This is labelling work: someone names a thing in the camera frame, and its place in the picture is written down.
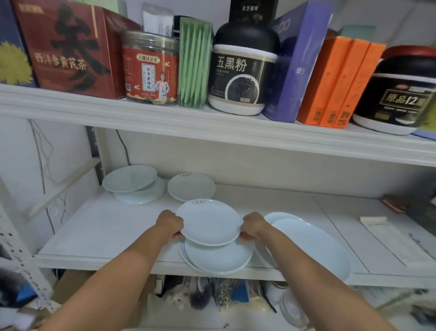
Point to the person's right hand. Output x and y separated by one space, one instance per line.
253 226

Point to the person's left hand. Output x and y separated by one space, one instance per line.
170 225

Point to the person's right forearm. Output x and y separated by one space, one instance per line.
323 290

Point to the person's left forearm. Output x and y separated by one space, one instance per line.
102 290

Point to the blue packet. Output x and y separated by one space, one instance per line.
243 290

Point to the white jar brown lid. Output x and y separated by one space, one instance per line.
276 290

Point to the white black plastic bag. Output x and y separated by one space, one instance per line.
187 290

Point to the bag of dried herbs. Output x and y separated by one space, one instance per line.
224 288

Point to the clear glass jar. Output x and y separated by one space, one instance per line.
293 310

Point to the white paper notepad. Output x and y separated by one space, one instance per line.
391 238

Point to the small red brown box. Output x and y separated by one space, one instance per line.
393 203

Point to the black tub bean picture label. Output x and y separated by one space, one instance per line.
238 85

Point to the tall purple box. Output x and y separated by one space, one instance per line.
293 85

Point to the clear jar red label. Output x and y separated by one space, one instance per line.
150 75

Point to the orange carton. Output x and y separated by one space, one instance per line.
342 85
361 85
316 85

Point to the row of green sachets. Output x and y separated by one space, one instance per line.
194 64

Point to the black pen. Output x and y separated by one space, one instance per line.
420 243

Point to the clear plastic sachet box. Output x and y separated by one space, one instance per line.
211 51

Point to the black tub green powder label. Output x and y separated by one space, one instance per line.
395 102

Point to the dark red tea box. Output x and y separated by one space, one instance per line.
68 51

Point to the clear plastic packet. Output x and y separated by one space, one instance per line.
158 20

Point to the tall black box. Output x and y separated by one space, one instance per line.
253 10

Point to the pale teal box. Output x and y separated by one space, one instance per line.
357 32

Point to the dark blue box yellow flower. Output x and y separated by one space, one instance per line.
13 61

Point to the red lidded jar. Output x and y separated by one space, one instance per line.
408 51

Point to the grey metal rack post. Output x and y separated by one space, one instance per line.
93 146

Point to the white metal rail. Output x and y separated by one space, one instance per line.
64 187

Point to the white perforated rack post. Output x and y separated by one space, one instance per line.
20 252

